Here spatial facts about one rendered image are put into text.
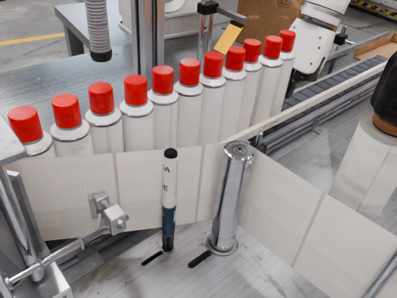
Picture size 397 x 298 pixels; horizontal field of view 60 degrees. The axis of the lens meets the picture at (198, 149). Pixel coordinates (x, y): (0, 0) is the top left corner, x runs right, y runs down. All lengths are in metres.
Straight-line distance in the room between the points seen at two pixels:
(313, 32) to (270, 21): 0.43
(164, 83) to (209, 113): 0.13
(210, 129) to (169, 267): 0.26
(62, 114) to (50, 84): 0.60
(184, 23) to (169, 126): 0.84
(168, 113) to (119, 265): 0.24
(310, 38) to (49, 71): 0.74
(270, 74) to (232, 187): 0.33
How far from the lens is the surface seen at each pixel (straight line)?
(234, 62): 0.63
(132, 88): 0.50
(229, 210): 0.46
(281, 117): 0.79
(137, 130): 0.53
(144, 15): 0.64
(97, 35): 0.57
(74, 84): 1.05
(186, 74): 0.56
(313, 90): 1.01
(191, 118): 0.59
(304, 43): 0.80
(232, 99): 0.65
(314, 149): 0.78
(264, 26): 1.23
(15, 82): 1.10
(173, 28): 1.35
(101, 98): 0.48
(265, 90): 0.72
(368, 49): 1.52
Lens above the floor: 1.32
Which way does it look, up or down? 39 degrees down
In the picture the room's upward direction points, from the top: 5 degrees clockwise
